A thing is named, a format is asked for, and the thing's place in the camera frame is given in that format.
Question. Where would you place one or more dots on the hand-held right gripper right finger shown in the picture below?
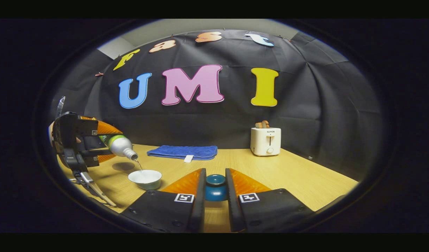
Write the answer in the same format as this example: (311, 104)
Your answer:
(232, 206)

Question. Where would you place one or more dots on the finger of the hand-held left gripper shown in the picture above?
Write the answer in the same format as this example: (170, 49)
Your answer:
(95, 155)
(107, 128)

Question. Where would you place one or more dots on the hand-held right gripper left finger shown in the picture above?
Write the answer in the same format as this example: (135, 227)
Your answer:
(198, 206)

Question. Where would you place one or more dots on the silver green-label water bottle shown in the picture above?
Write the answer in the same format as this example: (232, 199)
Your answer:
(121, 146)

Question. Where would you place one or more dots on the round brown coaster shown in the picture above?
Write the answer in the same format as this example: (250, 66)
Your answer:
(122, 166)

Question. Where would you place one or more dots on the white teacup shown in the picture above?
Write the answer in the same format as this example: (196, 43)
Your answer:
(146, 180)

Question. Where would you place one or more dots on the folded blue towel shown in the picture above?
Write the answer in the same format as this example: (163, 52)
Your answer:
(181, 152)

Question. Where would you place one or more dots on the white toaster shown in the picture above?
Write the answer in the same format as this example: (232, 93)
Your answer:
(265, 141)

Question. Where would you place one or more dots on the black backdrop cloth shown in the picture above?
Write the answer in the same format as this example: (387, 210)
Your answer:
(235, 122)

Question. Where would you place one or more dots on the toast slice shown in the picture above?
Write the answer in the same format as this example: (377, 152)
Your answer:
(262, 124)

